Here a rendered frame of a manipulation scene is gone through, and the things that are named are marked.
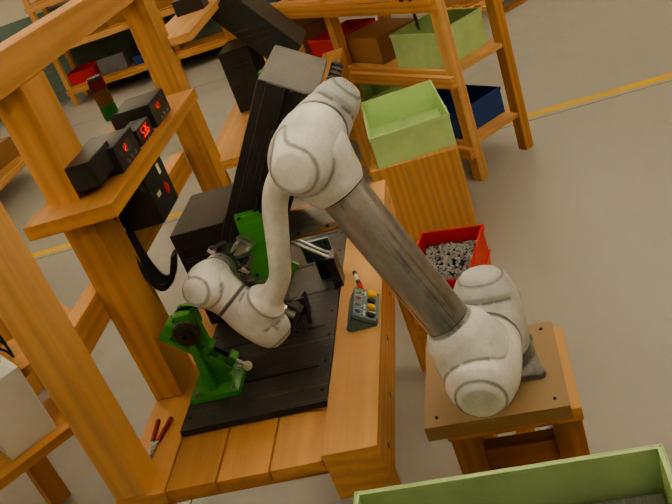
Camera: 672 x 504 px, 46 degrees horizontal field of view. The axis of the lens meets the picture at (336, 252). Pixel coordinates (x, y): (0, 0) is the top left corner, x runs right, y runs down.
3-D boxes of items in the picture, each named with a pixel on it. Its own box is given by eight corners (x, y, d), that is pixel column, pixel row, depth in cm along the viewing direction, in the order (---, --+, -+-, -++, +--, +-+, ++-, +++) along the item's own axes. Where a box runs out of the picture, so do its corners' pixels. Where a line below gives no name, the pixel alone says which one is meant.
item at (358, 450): (396, 211, 320) (385, 178, 313) (395, 490, 190) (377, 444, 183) (362, 219, 323) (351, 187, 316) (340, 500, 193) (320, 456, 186)
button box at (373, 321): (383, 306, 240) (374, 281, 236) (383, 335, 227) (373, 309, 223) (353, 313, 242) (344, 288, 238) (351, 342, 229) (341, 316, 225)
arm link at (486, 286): (532, 322, 197) (514, 248, 187) (531, 368, 182) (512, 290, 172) (468, 330, 203) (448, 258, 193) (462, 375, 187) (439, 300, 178)
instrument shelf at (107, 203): (198, 98, 270) (194, 87, 269) (118, 217, 192) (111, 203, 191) (133, 118, 276) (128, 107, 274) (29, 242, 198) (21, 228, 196)
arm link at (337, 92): (287, 119, 176) (269, 143, 165) (330, 56, 167) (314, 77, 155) (334, 153, 178) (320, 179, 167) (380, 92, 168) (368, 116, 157)
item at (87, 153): (119, 162, 211) (107, 139, 208) (100, 186, 198) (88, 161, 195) (95, 169, 213) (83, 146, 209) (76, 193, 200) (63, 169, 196)
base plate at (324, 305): (350, 214, 300) (349, 209, 299) (329, 406, 204) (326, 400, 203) (248, 241, 309) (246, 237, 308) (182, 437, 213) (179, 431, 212)
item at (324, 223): (349, 204, 254) (346, 196, 253) (346, 227, 240) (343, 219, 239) (237, 234, 262) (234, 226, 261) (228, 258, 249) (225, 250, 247)
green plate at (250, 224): (295, 264, 241) (275, 199, 237) (290, 272, 233) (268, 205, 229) (261, 273, 244) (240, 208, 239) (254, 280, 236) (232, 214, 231)
